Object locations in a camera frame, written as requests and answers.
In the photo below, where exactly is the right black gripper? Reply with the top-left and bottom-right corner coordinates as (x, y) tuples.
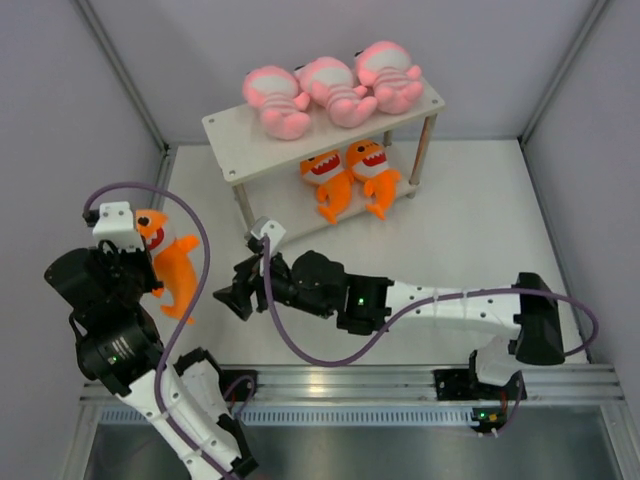
(216, 246), (335, 320)

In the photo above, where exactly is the orange shark plush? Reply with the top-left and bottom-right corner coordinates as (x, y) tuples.
(135, 209), (200, 320)
(346, 139), (402, 221)
(299, 149), (355, 225)

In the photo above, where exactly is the orange shark plush front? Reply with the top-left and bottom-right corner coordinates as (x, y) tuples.
(346, 139), (402, 221)

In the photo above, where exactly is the pink plush toy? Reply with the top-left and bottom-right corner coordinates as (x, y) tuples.
(354, 41), (424, 115)
(242, 65), (311, 141)
(294, 56), (378, 128)

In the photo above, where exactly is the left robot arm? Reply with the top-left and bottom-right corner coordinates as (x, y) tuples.
(44, 240), (258, 479)

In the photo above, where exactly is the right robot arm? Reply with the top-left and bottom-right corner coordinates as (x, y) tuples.
(213, 251), (566, 397)

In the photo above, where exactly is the white two-tier shelf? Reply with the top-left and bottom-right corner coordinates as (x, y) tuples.
(201, 54), (447, 259)

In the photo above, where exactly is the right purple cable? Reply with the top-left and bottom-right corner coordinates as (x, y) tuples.
(262, 234), (600, 436)

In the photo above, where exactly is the purple cable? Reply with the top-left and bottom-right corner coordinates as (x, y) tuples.
(262, 234), (600, 436)
(82, 181), (259, 480)

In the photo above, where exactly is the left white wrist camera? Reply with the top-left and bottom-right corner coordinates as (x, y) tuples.
(83, 201), (144, 253)

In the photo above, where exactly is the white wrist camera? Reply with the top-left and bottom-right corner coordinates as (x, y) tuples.
(83, 201), (144, 253)
(244, 216), (286, 256)

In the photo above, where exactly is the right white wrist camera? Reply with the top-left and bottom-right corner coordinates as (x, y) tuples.
(244, 216), (286, 256)

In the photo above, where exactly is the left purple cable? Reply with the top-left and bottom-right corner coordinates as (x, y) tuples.
(82, 181), (259, 480)

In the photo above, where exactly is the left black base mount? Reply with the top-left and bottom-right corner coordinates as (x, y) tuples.
(219, 369), (258, 402)

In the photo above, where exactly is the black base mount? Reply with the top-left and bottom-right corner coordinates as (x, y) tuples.
(433, 368), (527, 401)
(219, 369), (258, 402)

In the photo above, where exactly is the grey slotted cable duct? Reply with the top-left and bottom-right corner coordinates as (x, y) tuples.
(99, 404), (476, 426)

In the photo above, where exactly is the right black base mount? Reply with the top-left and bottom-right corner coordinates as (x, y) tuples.
(433, 368), (527, 401)

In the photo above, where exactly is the aluminium front rail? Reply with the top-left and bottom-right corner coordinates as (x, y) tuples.
(254, 363), (625, 405)

